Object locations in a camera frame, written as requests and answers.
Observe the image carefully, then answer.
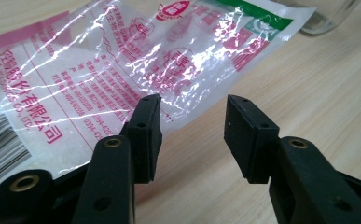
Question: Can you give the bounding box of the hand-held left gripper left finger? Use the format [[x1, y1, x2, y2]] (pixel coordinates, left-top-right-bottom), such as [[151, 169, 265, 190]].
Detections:
[[72, 93, 163, 224]]

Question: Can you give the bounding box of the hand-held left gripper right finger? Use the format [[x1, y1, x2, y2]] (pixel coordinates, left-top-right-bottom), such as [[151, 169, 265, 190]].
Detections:
[[224, 94, 361, 224]]

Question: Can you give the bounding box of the clear pink printed plastic bag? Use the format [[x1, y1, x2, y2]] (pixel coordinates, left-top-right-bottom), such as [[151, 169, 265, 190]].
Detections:
[[0, 0, 316, 200]]

